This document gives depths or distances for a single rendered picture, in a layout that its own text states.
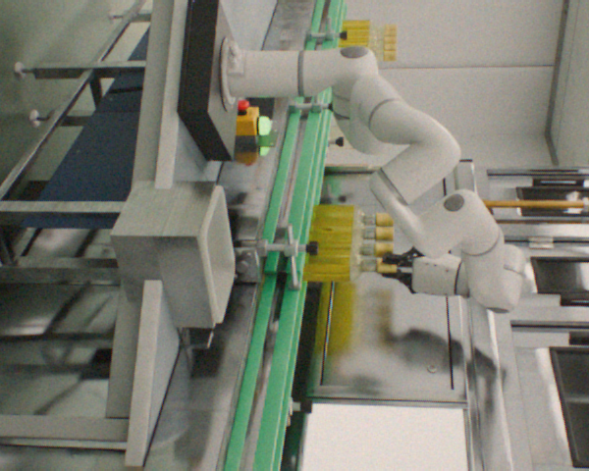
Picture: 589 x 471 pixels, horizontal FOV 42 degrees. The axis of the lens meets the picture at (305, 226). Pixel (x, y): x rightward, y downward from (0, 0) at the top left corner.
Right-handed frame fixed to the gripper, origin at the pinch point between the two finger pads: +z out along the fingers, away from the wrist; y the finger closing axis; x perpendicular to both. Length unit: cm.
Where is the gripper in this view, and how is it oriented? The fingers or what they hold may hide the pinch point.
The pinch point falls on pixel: (391, 266)
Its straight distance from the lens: 176.2
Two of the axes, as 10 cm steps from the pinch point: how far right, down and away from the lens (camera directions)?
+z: -9.3, -1.6, 3.2
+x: -3.5, 5.7, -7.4
